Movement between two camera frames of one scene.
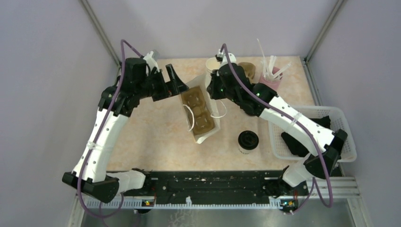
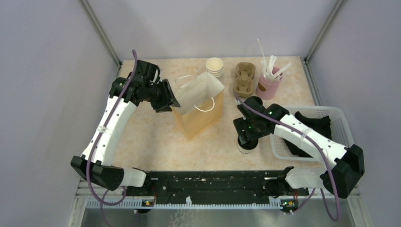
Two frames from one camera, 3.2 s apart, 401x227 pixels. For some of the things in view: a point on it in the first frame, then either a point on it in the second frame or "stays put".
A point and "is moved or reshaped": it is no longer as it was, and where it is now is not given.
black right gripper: x=211 y=88 → x=240 y=124
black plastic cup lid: x=248 y=140 stays put
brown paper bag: x=202 y=117 is moved or reshaped
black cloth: x=298 y=148 stays put
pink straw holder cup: x=273 y=84 stays put
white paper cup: x=246 y=151 stays put
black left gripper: x=164 y=93 → x=168 y=98
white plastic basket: x=279 y=149 stays put
